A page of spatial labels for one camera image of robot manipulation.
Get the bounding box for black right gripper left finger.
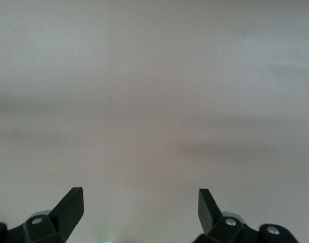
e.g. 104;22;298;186
7;187;84;243

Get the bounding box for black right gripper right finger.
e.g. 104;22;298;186
194;188;261;243

